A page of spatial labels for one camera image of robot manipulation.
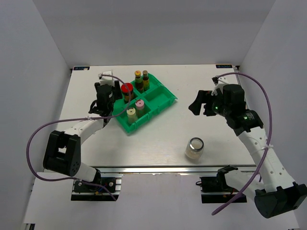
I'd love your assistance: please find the dark sauce bottle yellow cap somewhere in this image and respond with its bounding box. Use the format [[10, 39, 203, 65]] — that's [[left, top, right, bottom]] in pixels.
[[134, 70, 144, 93]]

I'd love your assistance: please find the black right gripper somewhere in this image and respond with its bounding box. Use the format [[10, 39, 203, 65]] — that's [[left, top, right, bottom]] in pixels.
[[188, 90, 230, 118]]

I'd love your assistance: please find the blue left corner label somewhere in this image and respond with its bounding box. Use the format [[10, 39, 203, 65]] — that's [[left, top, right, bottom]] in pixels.
[[73, 66, 90, 71]]

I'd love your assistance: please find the blue right corner label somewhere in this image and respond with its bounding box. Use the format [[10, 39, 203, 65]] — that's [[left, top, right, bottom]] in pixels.
[[215, 64, 233, 69]]

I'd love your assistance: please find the glass jar white powder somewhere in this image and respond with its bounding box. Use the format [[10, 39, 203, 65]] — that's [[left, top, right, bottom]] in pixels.
[[185, 137, 204, 160]]

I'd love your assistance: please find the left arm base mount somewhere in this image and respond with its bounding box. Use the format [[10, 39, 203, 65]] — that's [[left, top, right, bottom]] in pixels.
[[71, 173, 122, 202]]

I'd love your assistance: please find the small brown-cap sauce bottle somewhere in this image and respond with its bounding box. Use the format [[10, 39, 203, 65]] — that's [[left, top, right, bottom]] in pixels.
[[142, 70, 150, 91]]

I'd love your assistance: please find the green four-compartment plastic tray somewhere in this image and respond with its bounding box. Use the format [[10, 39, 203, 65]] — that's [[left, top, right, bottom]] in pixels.
[[113, 73, 177, 134]]

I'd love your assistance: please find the red-lid chili sauce jar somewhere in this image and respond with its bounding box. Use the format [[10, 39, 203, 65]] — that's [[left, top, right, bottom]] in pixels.
[[120, 82, 134, 104]]

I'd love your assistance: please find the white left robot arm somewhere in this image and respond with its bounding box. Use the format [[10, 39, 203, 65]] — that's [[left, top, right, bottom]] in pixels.
[[43, 79, 122, 191]]

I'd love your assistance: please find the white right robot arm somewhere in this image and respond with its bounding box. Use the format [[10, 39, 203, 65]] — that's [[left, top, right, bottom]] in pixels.
[[189, 74, 307, 219]]

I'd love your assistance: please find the cream-cap white spice shaker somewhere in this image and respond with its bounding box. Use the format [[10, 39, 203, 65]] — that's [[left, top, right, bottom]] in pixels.
[[127, 107, 138, 125]]

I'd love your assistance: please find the aluminium table edge rail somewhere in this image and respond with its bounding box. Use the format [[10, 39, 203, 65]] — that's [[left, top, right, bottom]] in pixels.
[[95, 164, 256, 174]]

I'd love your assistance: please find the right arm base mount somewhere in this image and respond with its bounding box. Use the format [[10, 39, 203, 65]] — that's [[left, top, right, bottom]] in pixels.
[[195, 165, 238, 204]]

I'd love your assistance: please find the pink-cap brown spice shaker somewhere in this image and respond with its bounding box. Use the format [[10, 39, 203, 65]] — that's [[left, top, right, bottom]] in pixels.
[[135, 99, 145, 118]]

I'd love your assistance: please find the blue corner label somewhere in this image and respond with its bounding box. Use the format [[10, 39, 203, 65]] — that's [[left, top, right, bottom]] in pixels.
[[215, 64, 233, 69], [73, 66, 90, 71]]

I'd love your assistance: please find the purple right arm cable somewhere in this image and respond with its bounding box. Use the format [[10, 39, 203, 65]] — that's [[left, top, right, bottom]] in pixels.
[[211, 72, 273, 216]]

